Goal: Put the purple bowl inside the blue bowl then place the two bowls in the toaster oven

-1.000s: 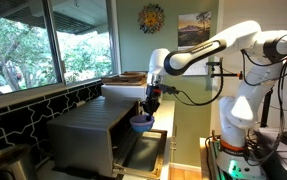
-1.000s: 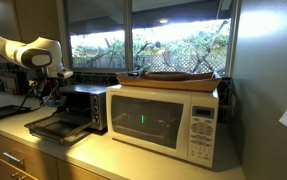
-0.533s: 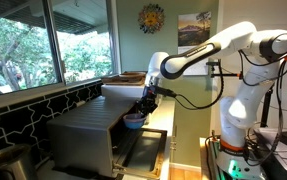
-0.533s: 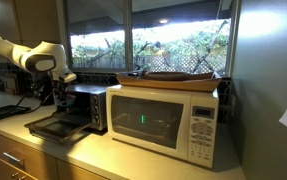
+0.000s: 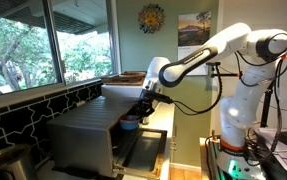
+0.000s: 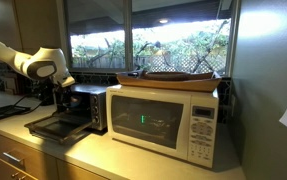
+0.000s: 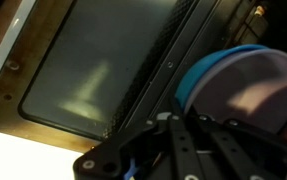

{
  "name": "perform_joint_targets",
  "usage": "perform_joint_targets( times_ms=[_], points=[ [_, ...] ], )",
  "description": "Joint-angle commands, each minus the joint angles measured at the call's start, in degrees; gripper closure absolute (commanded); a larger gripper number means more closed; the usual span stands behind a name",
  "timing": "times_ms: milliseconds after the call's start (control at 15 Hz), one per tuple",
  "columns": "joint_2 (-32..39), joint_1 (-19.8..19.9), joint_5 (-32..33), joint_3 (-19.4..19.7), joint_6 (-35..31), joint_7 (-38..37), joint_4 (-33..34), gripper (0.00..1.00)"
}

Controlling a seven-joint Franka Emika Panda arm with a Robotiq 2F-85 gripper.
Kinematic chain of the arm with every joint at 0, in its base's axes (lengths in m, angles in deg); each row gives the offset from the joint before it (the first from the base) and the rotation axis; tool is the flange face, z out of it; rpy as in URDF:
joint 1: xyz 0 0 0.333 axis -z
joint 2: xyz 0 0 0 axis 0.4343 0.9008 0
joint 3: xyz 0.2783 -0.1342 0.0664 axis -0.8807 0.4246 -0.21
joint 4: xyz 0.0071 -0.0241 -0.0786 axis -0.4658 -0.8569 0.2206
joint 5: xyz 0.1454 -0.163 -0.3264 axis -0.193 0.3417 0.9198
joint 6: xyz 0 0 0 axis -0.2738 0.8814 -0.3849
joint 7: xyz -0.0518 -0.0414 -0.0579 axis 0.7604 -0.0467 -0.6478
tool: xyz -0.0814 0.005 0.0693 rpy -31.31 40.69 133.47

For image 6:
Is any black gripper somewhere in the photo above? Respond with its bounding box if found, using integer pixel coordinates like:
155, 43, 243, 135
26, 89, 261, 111
52, 83, 73, 113

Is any silver black toaster oven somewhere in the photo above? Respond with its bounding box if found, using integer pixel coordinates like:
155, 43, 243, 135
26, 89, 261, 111
52, 83, 109, 132

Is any toaster oven glass door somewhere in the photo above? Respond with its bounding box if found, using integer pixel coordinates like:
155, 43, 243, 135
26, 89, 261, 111
23, 111, 95, 146

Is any white microwave oven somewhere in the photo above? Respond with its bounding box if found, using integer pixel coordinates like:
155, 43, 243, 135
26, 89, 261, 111
105, 83, 220, 169

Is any wooden base cabinet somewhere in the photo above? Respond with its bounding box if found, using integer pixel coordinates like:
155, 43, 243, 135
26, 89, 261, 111
0, 128, 109, 180

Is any dark wooden dish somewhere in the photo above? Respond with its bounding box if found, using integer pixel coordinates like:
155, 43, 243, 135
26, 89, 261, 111
139, 69, 192, 82

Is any wooden serving tray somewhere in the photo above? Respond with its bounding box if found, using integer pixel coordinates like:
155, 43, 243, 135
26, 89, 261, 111
116, 70, 223, 93

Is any metal drawer handle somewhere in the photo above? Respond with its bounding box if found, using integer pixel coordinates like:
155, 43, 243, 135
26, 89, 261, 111
2, 151, 26, 164
11, 171, 27, 180

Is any wooden wall cabinet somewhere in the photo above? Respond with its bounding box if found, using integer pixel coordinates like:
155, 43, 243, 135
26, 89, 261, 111
0, 0, 64, 64

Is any grey window frame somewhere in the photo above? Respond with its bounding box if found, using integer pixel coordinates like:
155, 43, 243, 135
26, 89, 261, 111
56, 0, 242, 78

